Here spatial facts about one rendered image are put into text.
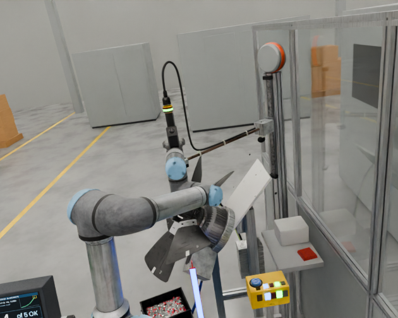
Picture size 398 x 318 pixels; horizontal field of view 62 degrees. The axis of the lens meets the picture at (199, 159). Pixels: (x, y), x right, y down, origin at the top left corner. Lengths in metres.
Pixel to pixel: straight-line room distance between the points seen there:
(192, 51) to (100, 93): 3.12
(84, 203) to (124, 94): 7.98
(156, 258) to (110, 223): 0.94
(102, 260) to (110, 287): 0.10
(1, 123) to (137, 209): 8.80
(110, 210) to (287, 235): 1.27
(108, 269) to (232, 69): 6.21
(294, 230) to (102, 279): 1.20
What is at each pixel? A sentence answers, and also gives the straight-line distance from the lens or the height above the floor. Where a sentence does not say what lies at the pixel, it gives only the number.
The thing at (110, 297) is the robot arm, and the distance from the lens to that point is 1.15.
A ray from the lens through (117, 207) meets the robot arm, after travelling 0.93.
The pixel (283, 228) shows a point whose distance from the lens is 1.98.
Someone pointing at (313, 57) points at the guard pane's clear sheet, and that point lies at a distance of 1.75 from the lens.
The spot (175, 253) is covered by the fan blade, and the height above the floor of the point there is 1.17.
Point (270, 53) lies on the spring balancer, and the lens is 1.90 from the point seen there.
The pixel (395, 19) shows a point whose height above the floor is 2.03.
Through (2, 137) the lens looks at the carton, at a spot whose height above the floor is 0.23.
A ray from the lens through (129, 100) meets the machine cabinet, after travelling 8.92.
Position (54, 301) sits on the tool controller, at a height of 1.14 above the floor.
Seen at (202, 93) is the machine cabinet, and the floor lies 0.84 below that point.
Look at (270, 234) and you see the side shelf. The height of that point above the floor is 0.86.
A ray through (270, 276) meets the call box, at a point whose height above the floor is 1.07.
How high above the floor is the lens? 2.08
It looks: 21 degrees down
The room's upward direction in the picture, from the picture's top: 8 degrees counter-clockwise
